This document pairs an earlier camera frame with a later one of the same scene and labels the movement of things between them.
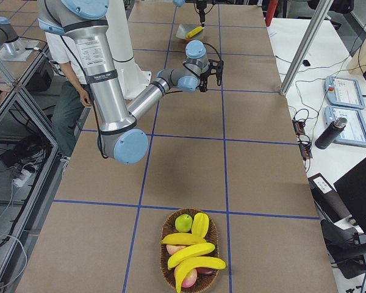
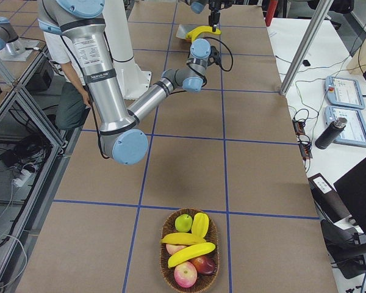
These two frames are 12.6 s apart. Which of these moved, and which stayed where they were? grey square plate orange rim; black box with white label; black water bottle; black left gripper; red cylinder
Moved: black left gripper
Stayed: red cylinder; black water bottle; black box with white label; grey square plate orange rim
